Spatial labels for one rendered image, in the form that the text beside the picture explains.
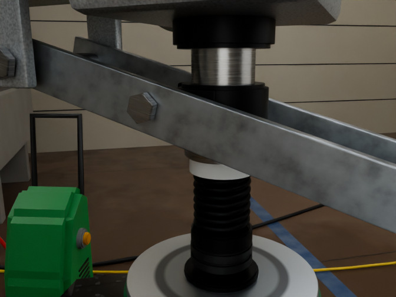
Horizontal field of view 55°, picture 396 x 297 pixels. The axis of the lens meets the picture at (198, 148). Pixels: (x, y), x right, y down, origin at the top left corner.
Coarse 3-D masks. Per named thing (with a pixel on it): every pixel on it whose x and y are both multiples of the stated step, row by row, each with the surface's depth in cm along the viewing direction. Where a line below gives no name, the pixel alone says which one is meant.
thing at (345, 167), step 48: (0, 48) 37; (48, 48) 39; (96, 48) 50; (96, 96) 38; (144, 96) 35; (192, 96) 34; (192, 144) 35; (240, 144) 33; (288, 144) 31; (336, 144) 30; (384, 144) 39; (336, 192) 31; (384, 192) 29
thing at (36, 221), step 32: (32, 128) 157; (32, 160) 158; (32, 192) 150; (64, 192) 149; (32, 224) 142; (64, 224) 143; (32, 256) 141; (64, 256) 143; (32, 288) 141; (64, 288) 143
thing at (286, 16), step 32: (96, 0) 30; (128, 0) 29; (160, 0) 28; (192, 0) 27; (224, 0) 26; (256, 0) 26; (288, 0) 25; (320, 0) 28; (192, 32) 34; (224, 32) 33; (256, 32) 34
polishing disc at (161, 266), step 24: (168, 240) 51; (264, 240) 51; (144, 264) 45; (168, 264) 45; (264, 264) 45; (288, 264) 45; (144, 288) 41; (168, 288) 41; (192, 288) 41; (264, 288) 40; (288, 288) 40; (312, 288) 40
